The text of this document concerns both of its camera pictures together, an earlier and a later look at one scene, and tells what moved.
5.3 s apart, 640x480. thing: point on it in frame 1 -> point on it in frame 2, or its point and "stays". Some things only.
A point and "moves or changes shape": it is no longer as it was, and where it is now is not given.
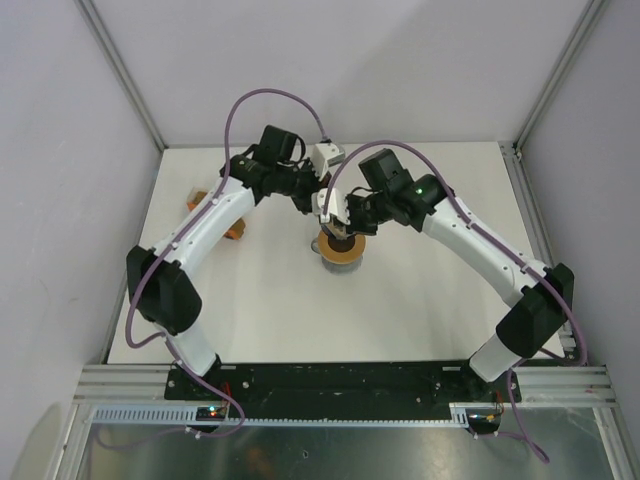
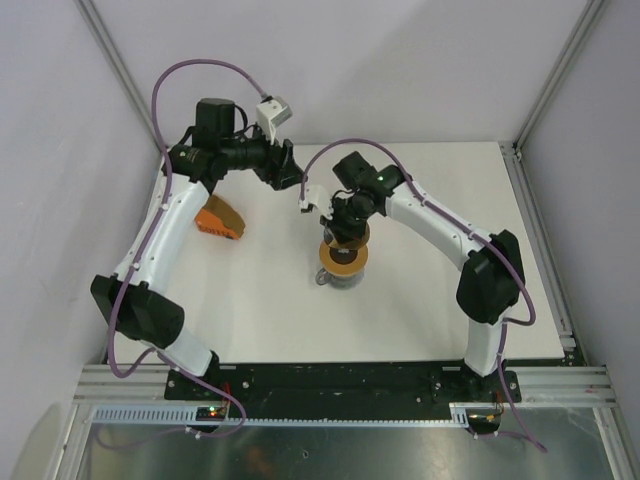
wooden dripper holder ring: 344,257 moves or changes shape
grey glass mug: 334,268 -> 340,282
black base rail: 350,384 stays
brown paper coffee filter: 339,232 moves or changes shape
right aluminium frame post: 590,17 stays
